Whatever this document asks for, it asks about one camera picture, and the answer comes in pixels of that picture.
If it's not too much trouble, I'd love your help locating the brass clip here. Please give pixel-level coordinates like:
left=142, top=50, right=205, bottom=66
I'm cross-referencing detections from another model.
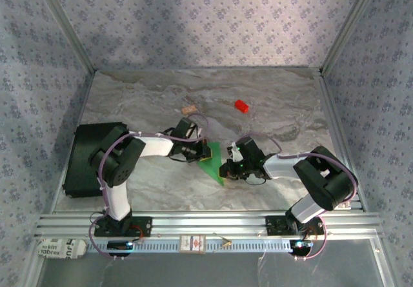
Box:
left=212, top=232, right=232, bottom=252

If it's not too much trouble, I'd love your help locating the grey panel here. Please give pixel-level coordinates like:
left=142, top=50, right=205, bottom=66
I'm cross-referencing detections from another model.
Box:
left=38, top=255, right=390, bottom=287

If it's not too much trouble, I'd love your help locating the green paper sheet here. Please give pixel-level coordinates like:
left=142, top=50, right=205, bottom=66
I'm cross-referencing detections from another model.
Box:
left=197, top=141, right=226, bottom=187

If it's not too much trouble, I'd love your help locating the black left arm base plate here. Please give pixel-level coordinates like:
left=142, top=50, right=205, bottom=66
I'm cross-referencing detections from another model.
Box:
left=94, top=215, right=153, bottom=238

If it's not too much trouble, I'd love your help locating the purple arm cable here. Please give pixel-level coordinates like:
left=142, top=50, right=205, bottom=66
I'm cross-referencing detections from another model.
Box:
left=235, top=134, right=358, bottom=262
left=87, top=112, right=209, bottom=262

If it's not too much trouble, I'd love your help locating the aluminium side rail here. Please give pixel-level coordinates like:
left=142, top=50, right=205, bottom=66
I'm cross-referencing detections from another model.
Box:
left=317, top=69, right=370, bottom=213
left=48, top=70, right=96, bottom=213

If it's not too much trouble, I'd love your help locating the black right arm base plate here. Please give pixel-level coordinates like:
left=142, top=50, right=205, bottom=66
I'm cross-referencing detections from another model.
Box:
left=265, top=215, right=325, bottom=236

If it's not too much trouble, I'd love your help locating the aluminium mounting rail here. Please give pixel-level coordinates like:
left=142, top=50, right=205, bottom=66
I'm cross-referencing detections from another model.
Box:
left=34, top=212, right=383, bottom=239

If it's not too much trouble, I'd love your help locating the red block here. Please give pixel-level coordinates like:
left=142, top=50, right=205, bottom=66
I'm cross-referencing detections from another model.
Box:
left=234, top=99, right=250, bottom=114

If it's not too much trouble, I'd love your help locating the black case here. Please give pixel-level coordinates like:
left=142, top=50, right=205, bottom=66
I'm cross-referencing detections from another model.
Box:
left=63, top=121, right=130, bottom=199

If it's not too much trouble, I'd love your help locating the aluminium corner post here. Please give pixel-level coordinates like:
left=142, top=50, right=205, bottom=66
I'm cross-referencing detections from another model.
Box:
left=32, top=0, right=97, bottom=75
left=319, top=0, right=385, bottom=77

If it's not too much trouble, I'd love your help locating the black left controller board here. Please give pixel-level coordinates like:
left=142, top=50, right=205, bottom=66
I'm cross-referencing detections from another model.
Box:
left=106, top=240, right=135, bottom=257

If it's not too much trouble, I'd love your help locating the black right controller board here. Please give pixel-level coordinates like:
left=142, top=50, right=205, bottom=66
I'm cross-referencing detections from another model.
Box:
left=289, top=239, right=314, bottom=257

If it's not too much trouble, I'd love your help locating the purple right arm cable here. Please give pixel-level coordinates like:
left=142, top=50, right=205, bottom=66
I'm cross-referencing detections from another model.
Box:
left=235, top=134, right=358, bottom=262

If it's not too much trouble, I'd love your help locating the white slotted cable duct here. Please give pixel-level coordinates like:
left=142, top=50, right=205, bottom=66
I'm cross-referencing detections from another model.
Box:
left=84, top=237, right=295, bottom=254

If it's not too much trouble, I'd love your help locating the small card with red logo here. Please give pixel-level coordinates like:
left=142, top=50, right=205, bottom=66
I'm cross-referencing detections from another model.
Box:
left=179, top=234, right=207, bottom=255

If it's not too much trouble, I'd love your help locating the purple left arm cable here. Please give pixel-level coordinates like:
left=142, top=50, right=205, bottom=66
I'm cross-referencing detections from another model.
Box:
left=87, top=112, right=209, bottom=262

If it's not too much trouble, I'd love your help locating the black controller board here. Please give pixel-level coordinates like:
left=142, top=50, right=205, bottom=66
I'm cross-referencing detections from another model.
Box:
left=106, top=240, right=135, bottom=257
left=289, top=239, right=314, bottom=257

